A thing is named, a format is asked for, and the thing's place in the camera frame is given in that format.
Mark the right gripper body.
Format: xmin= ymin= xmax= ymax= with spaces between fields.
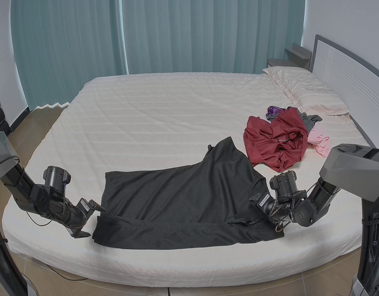
xmin=257 ymin=192 xmax=286 ymax=225

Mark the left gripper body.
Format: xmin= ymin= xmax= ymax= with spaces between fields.
xmin=61 ymin=198 xmax=92 ymax=232

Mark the black T-shirt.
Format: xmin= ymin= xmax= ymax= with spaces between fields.
xmin=91 ymin=136 xmax=285 ymax=250

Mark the dark red garment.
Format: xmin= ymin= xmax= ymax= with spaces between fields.
xmin=243 ymin=107 xmax=309 ymax=173

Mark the pink garment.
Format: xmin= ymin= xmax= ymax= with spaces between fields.
xmin=308 ymin=125 xmax=331 ymax=158

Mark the purple garment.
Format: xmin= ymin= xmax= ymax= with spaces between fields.
xmin=266 ymin=106 xmax=290 ymax=123

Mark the grey garment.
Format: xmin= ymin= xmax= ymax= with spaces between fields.
xmin=299 ymin=112 xmax=323 ymax=132

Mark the bed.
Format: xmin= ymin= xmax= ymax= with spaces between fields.
xmin=1 ymin=34 xmax=379 ymax=288

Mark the cream pillow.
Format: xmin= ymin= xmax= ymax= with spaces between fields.
xmin=262 ymin=66 xmax=350 ymax=116

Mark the grey bedside table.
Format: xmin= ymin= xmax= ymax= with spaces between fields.
xmin=267 ymin=43 xmax=312 ymax=71

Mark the blue-green curtain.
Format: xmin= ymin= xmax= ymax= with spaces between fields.
xmin=11 ymin=0 xmax=130 ymax=110
xmin=120 ymin=0 xmax=307 ymax=74

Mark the thin black cable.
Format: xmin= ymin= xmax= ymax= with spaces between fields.
xmin=23 ymin=264 xmax=88 ymax=281

